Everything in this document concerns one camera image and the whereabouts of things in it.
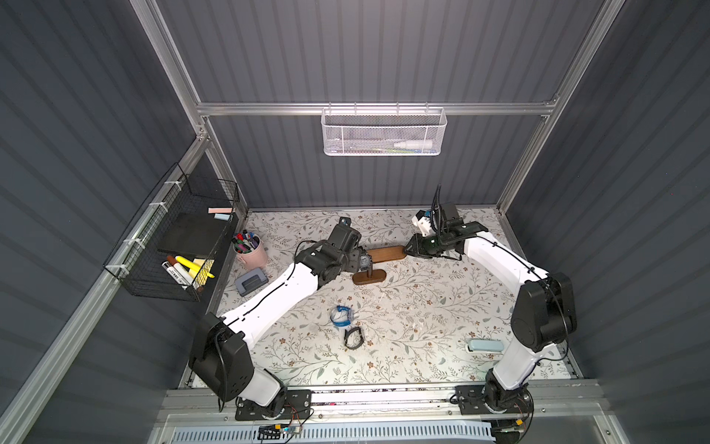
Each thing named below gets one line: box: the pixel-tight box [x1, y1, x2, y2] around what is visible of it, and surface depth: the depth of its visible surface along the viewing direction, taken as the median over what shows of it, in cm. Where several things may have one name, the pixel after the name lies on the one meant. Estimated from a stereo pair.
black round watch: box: [343, 326, 365, 350], surface depth 86 cm
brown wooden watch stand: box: [352, 245, 407, 285], surface depth 91 cm
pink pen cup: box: [232, 229, 269, 271], surface depth 96 cm
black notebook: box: [157, 211, 234, 259], surface depth 75 cm
